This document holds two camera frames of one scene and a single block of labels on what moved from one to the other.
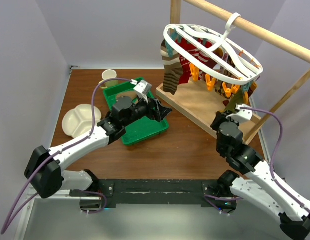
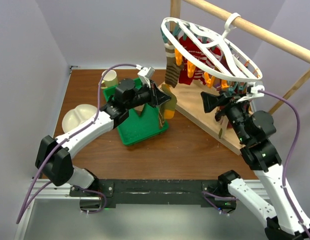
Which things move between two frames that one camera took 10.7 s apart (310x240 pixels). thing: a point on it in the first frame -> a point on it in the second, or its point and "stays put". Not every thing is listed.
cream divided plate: (77, 121) stays put
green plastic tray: (141, 130) stays put
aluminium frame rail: (32, 196) stays put
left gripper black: (160, 112) -> (160, 97)
